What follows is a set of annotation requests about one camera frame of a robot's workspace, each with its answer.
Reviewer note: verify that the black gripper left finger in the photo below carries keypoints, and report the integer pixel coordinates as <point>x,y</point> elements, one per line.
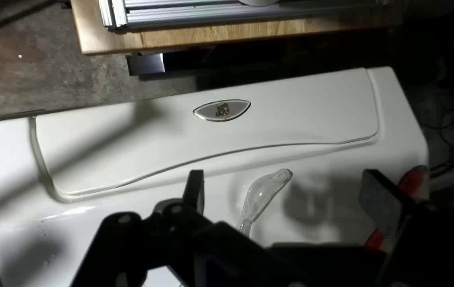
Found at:
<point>192,193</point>

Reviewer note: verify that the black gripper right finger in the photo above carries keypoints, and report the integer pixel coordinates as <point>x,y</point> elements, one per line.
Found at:
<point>384,203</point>

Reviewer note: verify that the clear plastic brush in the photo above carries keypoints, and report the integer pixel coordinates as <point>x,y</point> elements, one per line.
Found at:
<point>259,195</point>

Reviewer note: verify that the wooden base board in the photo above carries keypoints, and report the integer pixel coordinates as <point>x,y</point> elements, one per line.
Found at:
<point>94,38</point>

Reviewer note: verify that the aluminium extrusion frame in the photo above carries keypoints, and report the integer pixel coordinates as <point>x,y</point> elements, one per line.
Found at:
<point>138,15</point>

